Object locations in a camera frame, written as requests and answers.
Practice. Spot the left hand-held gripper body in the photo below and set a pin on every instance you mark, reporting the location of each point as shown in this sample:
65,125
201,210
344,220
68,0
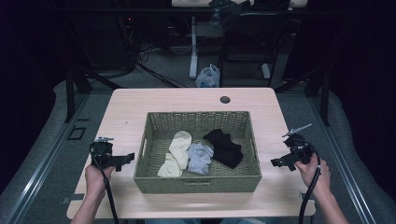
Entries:
101,151

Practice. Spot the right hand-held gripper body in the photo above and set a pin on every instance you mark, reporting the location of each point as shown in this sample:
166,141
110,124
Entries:
299,148

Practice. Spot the cream sock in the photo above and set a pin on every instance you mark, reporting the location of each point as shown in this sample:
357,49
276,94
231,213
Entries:
179,152

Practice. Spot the black sock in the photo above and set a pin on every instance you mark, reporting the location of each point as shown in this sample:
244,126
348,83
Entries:
225,149

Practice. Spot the light grey sock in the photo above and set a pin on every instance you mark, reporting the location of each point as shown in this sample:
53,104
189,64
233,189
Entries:
199,158

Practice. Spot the green woven basket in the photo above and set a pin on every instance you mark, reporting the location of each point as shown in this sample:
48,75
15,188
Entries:
199,183

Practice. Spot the person's right hand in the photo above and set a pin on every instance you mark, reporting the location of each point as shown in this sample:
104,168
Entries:
314,177

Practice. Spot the person's left hand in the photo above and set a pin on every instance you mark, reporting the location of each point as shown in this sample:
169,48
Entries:
96,179

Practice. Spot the black metal stand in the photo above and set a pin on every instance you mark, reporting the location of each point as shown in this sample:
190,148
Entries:
323,93
71,93

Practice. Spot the white plastic bag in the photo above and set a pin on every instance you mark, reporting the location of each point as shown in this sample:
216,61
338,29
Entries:
208,77

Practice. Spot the black chair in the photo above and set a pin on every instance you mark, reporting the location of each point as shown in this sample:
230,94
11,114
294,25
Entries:
249,40

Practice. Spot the white desk leg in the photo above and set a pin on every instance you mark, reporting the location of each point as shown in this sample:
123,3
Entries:
193,49

